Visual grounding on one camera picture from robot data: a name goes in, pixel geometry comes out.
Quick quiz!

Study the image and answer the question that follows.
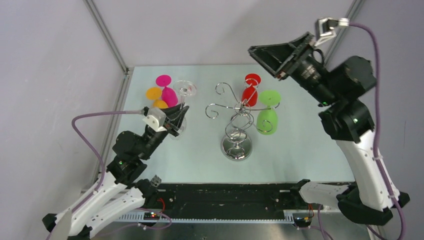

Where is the pink wine glass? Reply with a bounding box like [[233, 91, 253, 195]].
[[155, 74, 179, 107]]

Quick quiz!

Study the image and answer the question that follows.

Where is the aluminium frame post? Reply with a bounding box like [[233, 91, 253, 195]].
[[319, 0, 367, 69], [83, 0, 129, 75]]

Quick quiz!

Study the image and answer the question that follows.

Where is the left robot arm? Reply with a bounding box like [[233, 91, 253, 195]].
[[42, 103, 190, 240]]

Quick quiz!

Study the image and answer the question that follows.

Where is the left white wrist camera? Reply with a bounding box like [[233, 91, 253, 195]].
[[143, 107, 166, 132]]

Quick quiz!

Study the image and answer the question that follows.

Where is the red wine glass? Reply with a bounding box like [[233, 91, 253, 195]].
[[241, 73, 261, 107]]

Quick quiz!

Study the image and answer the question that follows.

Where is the right aluminium frame post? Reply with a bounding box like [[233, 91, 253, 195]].
[[319, 0, 367, 69]]

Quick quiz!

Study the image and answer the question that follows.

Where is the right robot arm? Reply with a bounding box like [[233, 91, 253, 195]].
[[248, 32, 410, 226]]

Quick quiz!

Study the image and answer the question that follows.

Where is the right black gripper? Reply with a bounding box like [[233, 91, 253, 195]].
[[248, 31, 340, 108]]

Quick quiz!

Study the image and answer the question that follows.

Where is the right circuit board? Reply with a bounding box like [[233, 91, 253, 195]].
[[293, 217, 312, 230]]

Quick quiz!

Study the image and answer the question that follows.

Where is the orange wine glass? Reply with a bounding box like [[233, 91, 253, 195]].
[[145, 87, 169, 109]]

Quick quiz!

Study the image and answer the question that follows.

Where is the chrome wine glass rack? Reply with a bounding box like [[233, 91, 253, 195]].
[[205, 97, 266, 162]]

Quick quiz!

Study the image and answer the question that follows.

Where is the left circuit board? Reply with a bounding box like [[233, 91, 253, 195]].
[[143, 212, 161, 221]]

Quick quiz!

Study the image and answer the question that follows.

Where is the left aluminium frame post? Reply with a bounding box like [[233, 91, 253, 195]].
[[83, 0, 129, 75]]

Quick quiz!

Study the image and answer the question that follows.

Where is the circuit board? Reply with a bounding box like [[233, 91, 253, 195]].
[[143, 212, 161, 221], [293, 217, 312, 230]]

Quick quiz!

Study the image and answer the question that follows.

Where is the clear wine glass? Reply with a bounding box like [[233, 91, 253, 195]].
[[170, 80, 197, 141]]

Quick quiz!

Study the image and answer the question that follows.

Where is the green wine glass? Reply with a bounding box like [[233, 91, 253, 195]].
[[256, 89, 281, 135]]

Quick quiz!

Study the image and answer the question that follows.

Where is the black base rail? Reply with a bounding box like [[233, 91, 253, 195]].
[[142, 183, 319, 221]]

